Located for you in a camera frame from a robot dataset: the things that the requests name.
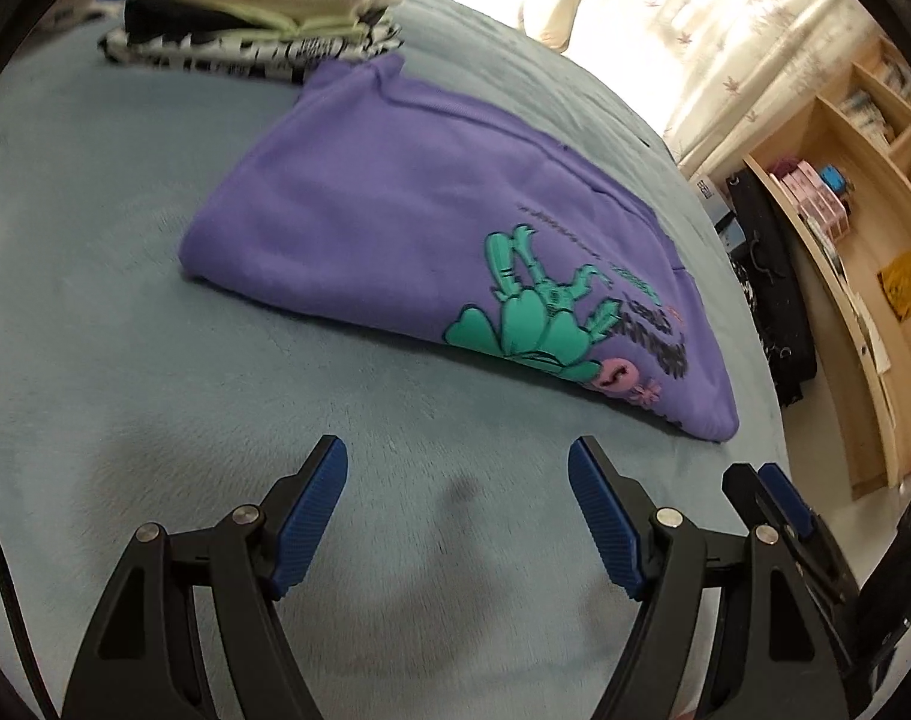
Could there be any black folded garment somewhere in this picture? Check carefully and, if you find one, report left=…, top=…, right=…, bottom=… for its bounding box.
left=123, top=0, right=239, bottom=35

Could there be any grey-blue plush bed blanket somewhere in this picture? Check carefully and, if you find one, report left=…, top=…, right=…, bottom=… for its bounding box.
left=0, top=0, right=793, bottom=720

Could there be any purple printed sweatshirt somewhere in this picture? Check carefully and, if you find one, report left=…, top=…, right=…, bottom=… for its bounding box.
left=179, top=52, right=741, bottom=443

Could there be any row of books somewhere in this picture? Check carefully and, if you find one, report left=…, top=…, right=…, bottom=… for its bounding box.
left=837, top=52, right=911, bottom=147

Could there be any yellow cloth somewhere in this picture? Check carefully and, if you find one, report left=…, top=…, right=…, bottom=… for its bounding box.
left=877, top=247, right=911, bottom=323

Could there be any light green folded garment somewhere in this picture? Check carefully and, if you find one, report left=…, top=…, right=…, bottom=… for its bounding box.
left=230, top=4, right=392, bottom=38

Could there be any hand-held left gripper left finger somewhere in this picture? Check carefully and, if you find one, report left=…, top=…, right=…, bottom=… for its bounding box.
left=61, top=435, right=349, bottom=720

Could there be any black hanging bag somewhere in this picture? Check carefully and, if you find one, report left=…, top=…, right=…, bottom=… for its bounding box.
left=725, top=165, right=820, bottom=410

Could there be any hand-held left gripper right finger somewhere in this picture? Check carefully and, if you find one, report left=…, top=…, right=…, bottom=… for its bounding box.
left=567, top=435, right=853, bottom=720

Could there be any leaf-print sheer curtain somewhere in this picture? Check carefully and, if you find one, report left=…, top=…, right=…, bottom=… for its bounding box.
left=567, top=0, right=887, bottom=181

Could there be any grey storage box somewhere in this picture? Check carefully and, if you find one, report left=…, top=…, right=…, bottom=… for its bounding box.
left=687, top=176, right=737, bottom=233

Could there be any black cable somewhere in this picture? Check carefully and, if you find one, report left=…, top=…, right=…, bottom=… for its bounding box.
left=0, top=487, right=59, bottom=720

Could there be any wooden shelf unit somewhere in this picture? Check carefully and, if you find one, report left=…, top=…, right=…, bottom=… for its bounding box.
left=740, top=34, right=911, bottom=500

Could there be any stack of pink boxes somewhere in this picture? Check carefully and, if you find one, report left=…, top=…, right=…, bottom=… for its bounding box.
left=770, top=157, right=853, bottom=241

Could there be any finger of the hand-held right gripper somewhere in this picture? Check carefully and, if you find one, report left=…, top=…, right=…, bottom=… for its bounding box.
left=721, top=463, right=771, bottom=533
left=757, top=463, right=861, bottom=608

